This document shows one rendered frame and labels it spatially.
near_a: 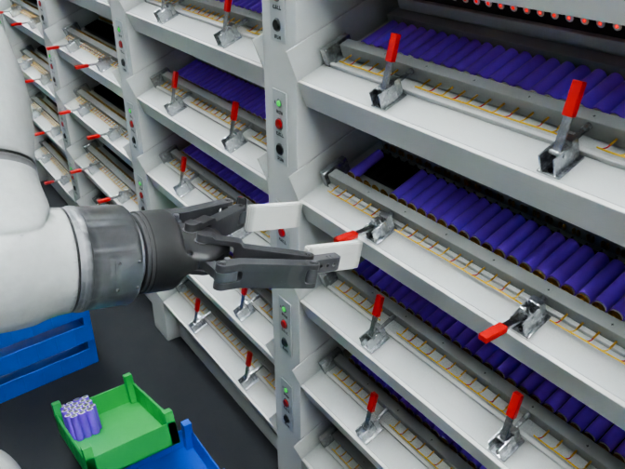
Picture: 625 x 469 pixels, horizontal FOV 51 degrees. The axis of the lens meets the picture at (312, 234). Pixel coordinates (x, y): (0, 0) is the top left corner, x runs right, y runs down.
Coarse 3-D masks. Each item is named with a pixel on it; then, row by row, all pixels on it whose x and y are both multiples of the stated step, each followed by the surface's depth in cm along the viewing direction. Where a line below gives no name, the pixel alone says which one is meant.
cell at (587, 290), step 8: (608, 264) 77; (616, 264) 76; (600, 272) 76; (608, 272) 76; (616, 272) 76; (592, 280) 76; (600, 280) 75; (608, 280) 75; (584, 288) 75; (592, 288) 75; (600, 288) 75; (592, 296) 75
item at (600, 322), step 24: (336, 168) 107; (360, 192) 100; (408, 216) 93; (432, 240) 90; (456, 240) 86; (480, 264) 84; (504, 264) 81; (528, 288) 78; (552, 288) 76; (576, 312) 73; (600, 312) 72; (576, 336) 72; (624, 336) 69; (624, 360) 68
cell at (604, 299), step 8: (624, 272) 75; (616, 280) 75; (624, 280) 74; (608, 288) 74; (616, 288) 74; (624, 288) 74; (600, 296) 74; (608, 296) 73; (616, 296) 73; (608, 304) 73
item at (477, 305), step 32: (320, 160) 107; (352, 160) 111; (320, 192) 108; (320, 224) 106; (352, 224) 99; (384, 256) 92; (416, 256) 90; (608, 256) 80; (416, 288) 90; (448, 288) 84; (480, 288) 82; (480, 320) 80; (512, 352) 78; (544, 352) 73; (576, 352) 72; (608, 352) 71; (576, 384) 71; (608, 384) 68; (608, 416) 69
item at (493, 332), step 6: (522, 312) 75; (510, 318) 74; (516, 318) 74; (522, 318) 74; (498, 324) 73; (504, 324) 74; (510, 324) 74; (516, 324) 74; (486, 330) 72; (492, 330) 72; (498, 330) 72; (504, 330) 73; (480, 336) 72; (486, 336) 72; (492, 336) 72; (498, 336) 72; (486, 342) 72
